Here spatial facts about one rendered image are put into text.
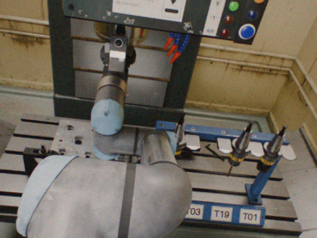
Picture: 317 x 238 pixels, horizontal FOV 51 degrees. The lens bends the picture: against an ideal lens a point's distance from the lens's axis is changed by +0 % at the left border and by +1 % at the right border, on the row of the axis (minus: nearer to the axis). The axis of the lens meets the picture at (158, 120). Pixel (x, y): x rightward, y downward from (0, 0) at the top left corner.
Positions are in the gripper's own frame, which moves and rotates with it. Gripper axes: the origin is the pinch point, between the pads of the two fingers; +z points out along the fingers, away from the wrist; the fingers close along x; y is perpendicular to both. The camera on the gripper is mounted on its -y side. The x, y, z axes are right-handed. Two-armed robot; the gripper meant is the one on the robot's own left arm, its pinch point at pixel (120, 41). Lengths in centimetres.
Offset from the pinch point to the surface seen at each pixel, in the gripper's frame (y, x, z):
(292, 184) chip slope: 67, 87, 7
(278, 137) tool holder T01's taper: 18, 54, -16
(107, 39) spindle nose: -4.8, -3.2, -8.2
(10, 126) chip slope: 82, -57, 38
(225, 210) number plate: 52, 45, -22
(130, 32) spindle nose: -8.1, 2.9, -8.4
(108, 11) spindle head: -18.9, -2.1, -21.2
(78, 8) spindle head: -18.5, -8.7, -21.2
